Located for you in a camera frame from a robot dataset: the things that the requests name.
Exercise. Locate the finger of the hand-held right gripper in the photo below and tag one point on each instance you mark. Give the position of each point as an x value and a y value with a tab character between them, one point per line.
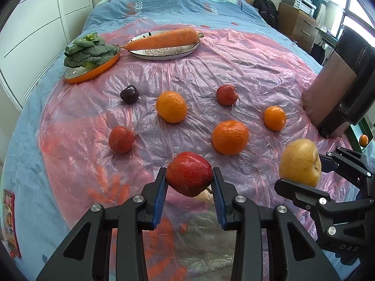
345	161
304	194

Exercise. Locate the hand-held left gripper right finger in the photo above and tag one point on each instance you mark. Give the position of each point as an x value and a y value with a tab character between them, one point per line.
218	199

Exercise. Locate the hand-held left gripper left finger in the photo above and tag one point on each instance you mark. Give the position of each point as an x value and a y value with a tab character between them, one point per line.
160	199

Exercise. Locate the yellow pear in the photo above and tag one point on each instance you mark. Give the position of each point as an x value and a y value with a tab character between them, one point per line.
300	162

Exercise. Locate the green tray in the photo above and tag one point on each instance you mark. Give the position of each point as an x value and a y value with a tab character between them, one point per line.
358	130

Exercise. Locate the large red apple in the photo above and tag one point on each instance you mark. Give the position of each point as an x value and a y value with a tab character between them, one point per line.
189	174

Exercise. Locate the large orange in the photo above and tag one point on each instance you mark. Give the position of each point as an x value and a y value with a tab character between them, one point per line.
230	137

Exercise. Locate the small red apple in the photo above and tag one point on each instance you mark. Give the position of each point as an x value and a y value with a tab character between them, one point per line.
227	94
121	139

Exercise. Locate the small orange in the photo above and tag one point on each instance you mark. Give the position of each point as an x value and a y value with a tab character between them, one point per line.
274	118
363	140

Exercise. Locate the black brown cylinder bundle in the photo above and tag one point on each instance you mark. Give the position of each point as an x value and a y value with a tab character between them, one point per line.
337	85

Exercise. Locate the dark purple plum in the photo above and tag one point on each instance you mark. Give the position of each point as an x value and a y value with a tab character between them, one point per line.
129	94

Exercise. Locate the pink plastic sheet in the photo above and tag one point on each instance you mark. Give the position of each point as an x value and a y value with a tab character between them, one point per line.
205	73

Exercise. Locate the orange oval dish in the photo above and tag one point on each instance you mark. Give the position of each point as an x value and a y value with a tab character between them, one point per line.
88	77

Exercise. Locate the wooden cabinet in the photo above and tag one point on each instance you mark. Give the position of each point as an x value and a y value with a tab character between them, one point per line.
296	25

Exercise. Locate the white patterned plate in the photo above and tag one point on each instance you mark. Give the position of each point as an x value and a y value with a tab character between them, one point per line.
164	54

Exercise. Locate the red printed packet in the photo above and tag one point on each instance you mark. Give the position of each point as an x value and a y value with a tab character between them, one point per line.
10	222

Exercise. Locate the window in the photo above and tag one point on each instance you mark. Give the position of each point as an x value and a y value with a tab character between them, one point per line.
351	3

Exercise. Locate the carrot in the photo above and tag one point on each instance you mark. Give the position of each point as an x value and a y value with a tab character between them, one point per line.
164	39

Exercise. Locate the green bok choy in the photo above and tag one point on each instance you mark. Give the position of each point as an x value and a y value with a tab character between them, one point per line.
88	51

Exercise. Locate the white printer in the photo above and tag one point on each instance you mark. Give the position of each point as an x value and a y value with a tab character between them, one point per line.
298	1

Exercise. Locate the black backpack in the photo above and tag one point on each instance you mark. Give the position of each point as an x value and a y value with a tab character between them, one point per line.
265	10

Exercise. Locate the blue printed blanket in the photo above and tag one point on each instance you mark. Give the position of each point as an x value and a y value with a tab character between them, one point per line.
175	5

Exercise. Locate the white wardrobe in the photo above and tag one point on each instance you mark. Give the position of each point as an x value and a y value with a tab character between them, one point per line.
35	20

